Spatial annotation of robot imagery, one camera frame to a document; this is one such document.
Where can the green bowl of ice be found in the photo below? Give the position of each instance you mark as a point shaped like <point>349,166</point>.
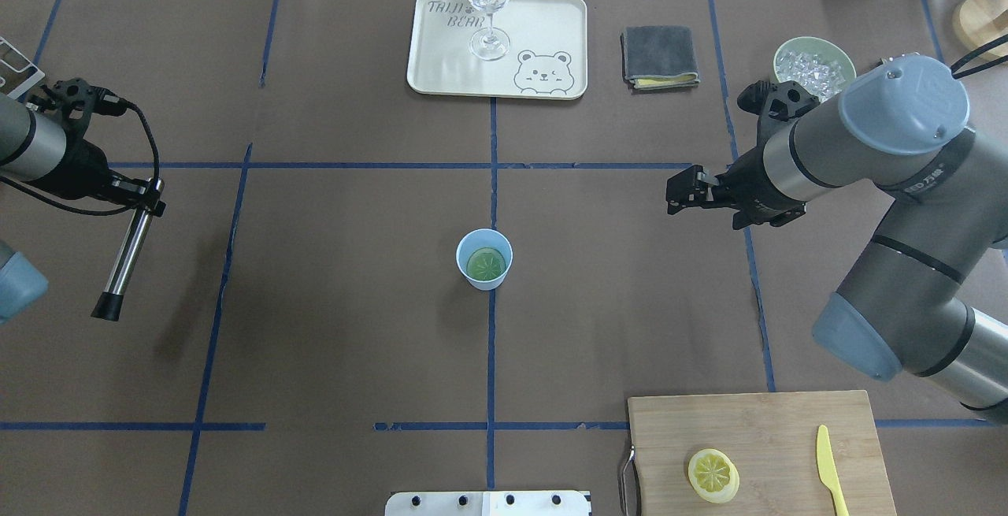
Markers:
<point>818,66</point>

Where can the yellow plastic knife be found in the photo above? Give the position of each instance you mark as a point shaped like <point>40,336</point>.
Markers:
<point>827,472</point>

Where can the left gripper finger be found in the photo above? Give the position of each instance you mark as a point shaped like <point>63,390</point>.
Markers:
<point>152,205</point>
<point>122,186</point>

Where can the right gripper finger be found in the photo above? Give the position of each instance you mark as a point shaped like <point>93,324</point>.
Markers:
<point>693,183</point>
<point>675,205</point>

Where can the bamboo cutting board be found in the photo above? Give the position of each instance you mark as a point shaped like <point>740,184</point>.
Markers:
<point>771,438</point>

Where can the steel muddler black tip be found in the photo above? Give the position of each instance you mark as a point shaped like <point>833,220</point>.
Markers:
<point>109,304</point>

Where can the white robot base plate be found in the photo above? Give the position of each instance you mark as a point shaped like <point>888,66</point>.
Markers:
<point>520,502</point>

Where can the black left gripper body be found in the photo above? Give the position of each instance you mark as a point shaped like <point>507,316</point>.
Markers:
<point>81,165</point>

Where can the light blue paper cup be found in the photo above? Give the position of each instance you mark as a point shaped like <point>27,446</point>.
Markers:
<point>484,237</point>

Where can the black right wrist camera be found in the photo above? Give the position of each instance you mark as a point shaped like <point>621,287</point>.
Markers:
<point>776,105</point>

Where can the yellow lemon slice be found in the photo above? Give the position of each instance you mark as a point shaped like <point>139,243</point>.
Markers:
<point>485,264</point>

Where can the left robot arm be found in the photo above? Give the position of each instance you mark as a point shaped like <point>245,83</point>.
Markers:
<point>45,154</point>

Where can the wooden mug tree stand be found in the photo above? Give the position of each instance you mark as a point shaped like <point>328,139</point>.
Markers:
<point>976,22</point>

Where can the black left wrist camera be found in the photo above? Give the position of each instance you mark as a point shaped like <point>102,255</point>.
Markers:
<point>76,98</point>

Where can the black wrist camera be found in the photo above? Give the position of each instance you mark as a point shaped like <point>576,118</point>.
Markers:
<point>776,105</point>
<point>76,98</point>

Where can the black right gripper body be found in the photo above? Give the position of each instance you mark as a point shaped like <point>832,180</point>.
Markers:
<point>750,180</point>

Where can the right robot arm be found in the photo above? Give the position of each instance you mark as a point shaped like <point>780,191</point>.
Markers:
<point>904,126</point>

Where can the white wire cup rack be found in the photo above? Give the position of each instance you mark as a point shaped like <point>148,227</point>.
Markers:
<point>18,73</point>

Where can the grey folded cloth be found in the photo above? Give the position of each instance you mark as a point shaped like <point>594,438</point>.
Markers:
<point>659,57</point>

